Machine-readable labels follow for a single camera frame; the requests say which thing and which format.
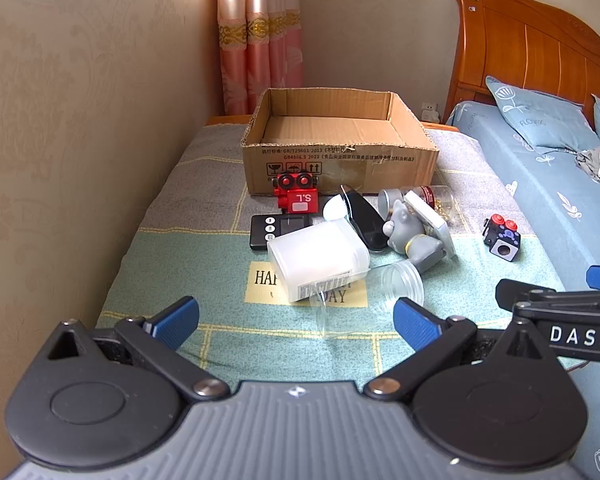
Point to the capsule bottle with silver cap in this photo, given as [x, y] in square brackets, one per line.
[432, 195]

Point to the black fidget cube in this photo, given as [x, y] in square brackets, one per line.
[502, 245]

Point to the white translucent plastic box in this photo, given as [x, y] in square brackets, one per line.
[315, 260]

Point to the blue leaf print bedsheet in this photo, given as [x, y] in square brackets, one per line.
[545, 195]

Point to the red toy robot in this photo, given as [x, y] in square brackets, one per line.
[300, 200]

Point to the black remote control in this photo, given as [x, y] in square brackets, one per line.
[264, 232]

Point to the white plastic case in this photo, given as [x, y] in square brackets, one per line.
[430, 217]

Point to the crumpled grey white cloth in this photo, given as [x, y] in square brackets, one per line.
[597, 162]

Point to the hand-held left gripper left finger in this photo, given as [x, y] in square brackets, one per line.
[177, 317]

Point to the pink curtain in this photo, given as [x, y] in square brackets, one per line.
[260, 35]

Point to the pale teal oval object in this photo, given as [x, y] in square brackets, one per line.
[336, 208]

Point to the white wall socket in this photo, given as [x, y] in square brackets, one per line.
[429, 106]

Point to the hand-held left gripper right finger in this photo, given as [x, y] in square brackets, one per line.
[415, 325]

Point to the grey elephant figurine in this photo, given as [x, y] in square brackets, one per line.
[415, 245]

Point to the cardboard box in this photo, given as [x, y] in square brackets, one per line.
[330, 165]

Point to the glossy black curved object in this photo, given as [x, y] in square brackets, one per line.
[365, 220]

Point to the wooden bed headboard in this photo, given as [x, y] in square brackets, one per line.
[520, 45]

